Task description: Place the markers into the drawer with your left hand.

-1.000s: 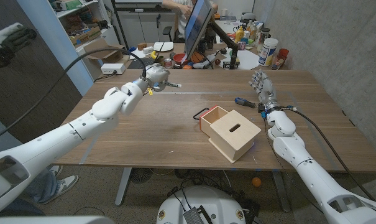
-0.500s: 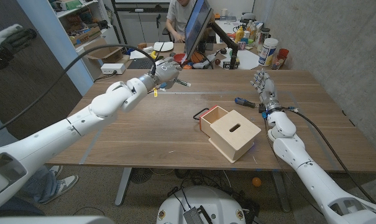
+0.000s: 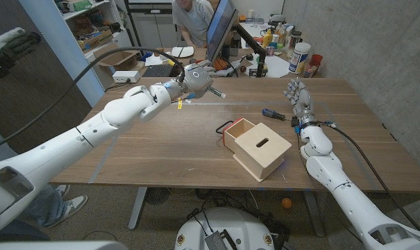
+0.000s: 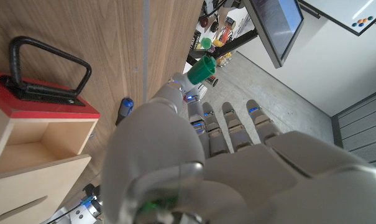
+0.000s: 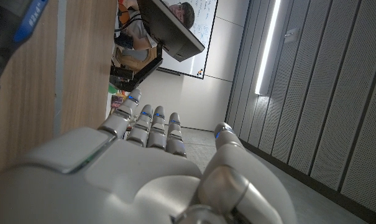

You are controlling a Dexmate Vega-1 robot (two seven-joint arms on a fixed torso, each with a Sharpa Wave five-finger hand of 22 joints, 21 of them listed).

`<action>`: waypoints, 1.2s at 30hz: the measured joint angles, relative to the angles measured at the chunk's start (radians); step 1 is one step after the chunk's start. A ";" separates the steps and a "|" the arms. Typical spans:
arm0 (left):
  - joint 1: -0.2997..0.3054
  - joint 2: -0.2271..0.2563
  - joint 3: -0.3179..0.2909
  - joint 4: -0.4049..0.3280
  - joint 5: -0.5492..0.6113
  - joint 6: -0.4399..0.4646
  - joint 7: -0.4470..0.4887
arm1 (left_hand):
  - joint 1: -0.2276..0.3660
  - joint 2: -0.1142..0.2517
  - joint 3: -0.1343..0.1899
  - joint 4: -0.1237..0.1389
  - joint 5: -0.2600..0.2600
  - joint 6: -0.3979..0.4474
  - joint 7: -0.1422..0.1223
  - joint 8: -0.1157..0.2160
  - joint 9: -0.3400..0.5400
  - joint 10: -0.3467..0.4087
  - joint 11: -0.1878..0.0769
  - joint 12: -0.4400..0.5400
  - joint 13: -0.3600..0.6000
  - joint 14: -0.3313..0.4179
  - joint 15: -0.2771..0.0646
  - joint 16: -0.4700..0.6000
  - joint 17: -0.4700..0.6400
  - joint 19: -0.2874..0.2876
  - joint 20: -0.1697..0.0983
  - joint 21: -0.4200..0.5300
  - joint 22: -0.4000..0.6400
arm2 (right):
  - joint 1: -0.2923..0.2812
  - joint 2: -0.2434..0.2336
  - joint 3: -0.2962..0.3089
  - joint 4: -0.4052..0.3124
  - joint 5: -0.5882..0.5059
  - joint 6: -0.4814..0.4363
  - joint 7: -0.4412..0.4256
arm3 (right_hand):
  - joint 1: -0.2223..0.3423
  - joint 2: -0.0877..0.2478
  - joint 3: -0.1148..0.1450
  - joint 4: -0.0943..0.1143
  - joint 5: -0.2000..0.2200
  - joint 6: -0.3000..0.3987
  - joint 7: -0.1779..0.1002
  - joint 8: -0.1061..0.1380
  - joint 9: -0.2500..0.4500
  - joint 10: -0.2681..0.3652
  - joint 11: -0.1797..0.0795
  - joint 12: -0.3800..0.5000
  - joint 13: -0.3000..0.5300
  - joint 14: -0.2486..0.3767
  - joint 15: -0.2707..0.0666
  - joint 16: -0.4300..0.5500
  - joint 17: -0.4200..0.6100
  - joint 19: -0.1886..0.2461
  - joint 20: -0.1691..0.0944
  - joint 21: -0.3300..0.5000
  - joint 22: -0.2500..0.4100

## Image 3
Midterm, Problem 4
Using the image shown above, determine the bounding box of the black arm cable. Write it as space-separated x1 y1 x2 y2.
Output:
324 120 420 233
0 47 186 153

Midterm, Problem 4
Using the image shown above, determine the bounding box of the black metal rack frame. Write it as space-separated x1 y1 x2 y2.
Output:
124 0 176 56

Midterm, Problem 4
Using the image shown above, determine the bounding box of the wooden drawer with red front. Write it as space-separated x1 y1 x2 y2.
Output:
215 117 256 153

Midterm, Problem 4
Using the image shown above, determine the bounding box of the seated person in grey shirt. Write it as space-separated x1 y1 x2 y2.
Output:
171 0 216 49

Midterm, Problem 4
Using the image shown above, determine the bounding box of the black lidded jar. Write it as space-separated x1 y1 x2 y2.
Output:
286 31 303 58

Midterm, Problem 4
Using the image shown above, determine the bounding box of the white paper sheet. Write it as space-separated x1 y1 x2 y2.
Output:
246 54 291 78

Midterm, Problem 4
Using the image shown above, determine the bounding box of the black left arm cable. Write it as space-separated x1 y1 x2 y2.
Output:
0 47 186 153

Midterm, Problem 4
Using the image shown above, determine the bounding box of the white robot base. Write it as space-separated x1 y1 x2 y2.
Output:
174 207 276 250

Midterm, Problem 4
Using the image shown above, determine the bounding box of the black and white teleoperation glove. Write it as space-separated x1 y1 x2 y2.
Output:
0 27 42 79

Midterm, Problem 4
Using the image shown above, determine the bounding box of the dark laptop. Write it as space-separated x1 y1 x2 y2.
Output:
142 64 178 78

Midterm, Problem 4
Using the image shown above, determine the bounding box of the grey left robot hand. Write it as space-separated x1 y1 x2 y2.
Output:
173 59 219 101

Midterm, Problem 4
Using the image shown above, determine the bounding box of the tilted computer monitor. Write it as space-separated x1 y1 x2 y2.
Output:
205 0 240 69

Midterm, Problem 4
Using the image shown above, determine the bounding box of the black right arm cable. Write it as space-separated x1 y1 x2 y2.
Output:
324 120 420 233

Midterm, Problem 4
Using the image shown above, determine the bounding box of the orange basketball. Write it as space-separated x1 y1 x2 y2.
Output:
213 57 228 72

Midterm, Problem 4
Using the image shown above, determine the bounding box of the large white canister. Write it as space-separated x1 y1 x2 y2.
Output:
288 42 312 75

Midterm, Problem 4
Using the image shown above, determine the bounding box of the blue handled screwdriver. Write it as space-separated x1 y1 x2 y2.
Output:
262 108 294 122

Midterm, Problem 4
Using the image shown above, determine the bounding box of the white plate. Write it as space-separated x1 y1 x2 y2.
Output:
170 46 195 58

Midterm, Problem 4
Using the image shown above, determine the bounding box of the open cardboard box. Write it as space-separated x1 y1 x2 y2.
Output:
90 42 141 72

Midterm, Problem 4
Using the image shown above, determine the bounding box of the wooden box with slot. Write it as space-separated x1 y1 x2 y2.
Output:
233 122 293 183

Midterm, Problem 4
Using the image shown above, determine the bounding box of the white power box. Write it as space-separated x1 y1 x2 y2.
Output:
112 70 142 84

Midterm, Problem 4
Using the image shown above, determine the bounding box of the yellow mustard bottle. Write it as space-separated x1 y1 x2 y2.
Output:
262 29 274 49

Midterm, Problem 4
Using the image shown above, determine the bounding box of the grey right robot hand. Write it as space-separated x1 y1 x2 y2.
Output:
283 78 317 128

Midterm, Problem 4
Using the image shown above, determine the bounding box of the grey table leg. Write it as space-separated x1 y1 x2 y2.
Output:
302 190 326 238
128 186 149 231

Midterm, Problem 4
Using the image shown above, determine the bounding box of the green whiteboard marker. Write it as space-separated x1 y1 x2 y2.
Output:
206 86 227 99

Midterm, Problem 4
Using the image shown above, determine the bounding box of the printed cardboard box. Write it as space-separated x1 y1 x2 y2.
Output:
78 29 114 51

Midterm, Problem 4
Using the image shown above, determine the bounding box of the white shelf unit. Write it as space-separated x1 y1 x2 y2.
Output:
53 0 136 90

